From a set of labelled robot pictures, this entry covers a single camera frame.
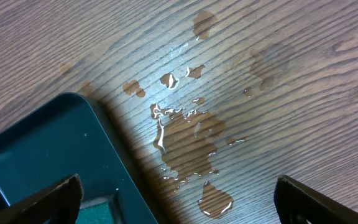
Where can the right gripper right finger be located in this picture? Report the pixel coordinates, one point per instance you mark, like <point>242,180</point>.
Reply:
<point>297,203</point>

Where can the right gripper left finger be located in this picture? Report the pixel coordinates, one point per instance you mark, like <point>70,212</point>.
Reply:
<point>57,203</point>

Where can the dark green sponge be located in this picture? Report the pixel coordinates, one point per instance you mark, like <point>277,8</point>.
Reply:
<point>95,214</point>

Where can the black plastic tray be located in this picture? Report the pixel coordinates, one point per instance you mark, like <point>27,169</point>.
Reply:
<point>72,134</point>

